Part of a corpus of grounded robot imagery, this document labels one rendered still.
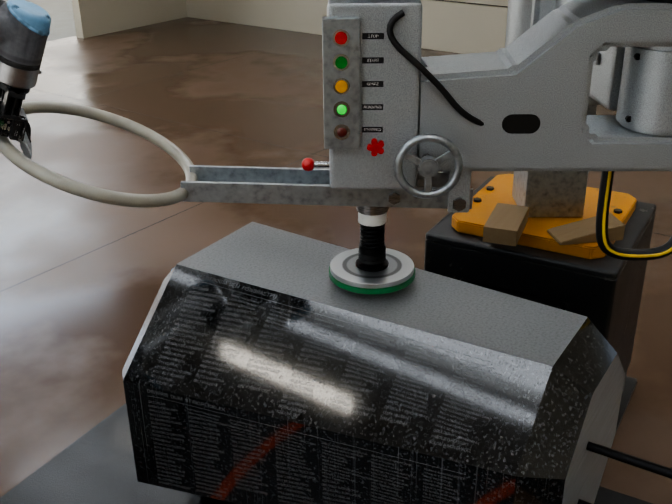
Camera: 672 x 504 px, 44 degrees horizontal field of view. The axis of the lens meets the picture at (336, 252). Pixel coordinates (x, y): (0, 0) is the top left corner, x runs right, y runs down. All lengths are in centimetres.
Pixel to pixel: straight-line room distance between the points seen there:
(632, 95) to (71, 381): 232
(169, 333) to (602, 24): 129
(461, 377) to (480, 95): 62
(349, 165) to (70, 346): 202
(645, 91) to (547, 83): 23
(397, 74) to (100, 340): 217
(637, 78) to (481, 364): 72
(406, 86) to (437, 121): 11
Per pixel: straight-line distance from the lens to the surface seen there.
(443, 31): 877
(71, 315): 387
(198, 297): 222
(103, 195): 188
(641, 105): 199
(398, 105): 185
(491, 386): 188
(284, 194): 198
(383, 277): 205
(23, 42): 189
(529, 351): 190
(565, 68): 189
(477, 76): 187
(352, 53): 181
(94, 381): 339
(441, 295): 210
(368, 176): 190
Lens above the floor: 183
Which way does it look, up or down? 26 degrees down
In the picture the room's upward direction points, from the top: 1 degrees counter-clockwise
